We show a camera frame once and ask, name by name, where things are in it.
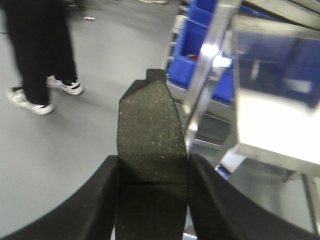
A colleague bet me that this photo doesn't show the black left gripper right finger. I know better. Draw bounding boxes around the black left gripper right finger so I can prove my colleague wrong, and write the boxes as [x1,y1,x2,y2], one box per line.
[187,153,318,240]

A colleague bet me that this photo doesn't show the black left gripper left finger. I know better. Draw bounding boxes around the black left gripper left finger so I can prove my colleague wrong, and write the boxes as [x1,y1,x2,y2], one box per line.
[4,155,120,240]

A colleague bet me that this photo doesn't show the grey brake pad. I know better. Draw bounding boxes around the grey brake pad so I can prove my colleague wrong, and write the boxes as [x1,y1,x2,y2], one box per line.
[115,69,188,240]

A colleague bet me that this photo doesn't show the right blue plastic bin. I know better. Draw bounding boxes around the right blue plastic bin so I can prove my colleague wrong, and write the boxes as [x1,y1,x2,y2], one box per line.
[167,0,234,105]

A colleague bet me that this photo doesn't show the person in black trousers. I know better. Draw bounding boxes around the person in black trousers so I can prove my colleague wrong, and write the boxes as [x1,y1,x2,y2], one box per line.
[1,0,84,115]

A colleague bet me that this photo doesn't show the stainless steel rack frame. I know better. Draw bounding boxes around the stainless steel rack frame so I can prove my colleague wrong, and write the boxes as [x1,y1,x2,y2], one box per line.
[169,0,320,240]

